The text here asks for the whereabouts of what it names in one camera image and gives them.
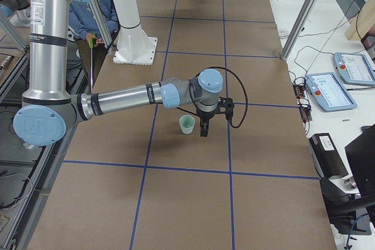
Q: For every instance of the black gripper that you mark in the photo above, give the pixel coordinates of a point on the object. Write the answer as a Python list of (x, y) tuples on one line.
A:
[(205, 115)]

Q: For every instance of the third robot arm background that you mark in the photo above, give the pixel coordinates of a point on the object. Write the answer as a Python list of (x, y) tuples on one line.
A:
[(19, 7)]

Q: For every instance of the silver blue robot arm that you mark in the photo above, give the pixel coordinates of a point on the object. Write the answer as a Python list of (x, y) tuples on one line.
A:
[(48, 110)]

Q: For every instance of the green plastic cup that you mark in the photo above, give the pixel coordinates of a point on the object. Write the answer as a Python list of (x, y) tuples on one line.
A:
[(187, 123)]

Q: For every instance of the person in blue hoodie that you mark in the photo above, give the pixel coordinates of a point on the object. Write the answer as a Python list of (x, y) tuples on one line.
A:
[(82, 24)]

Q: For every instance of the green tape measure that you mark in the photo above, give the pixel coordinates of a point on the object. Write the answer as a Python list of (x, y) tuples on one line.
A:
[(92, 41)]

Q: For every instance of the near teach pendant tablet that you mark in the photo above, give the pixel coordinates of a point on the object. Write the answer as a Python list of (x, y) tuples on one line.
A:
[(328, 92)]

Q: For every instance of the teach pendant tablet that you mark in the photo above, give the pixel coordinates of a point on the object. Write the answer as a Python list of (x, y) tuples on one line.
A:
[(354, 69), (328, 92)]

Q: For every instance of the black box with label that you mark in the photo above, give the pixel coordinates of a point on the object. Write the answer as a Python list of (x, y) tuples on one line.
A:
[(327, 159)]

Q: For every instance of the far teach pendant tablet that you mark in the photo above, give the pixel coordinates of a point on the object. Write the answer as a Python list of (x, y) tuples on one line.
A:
[(354, 69)]

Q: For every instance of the black monitor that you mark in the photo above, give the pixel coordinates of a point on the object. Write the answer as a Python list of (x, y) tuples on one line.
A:
[(360, 155)]

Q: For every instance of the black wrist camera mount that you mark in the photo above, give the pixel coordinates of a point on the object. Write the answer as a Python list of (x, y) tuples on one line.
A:
[(226, 107)]

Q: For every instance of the white pedestal column base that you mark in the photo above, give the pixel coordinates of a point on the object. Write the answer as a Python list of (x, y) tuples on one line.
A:
[(133, 44)]

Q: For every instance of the aluminium frame post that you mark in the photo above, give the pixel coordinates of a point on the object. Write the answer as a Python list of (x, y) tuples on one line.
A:
[(297, 28)]

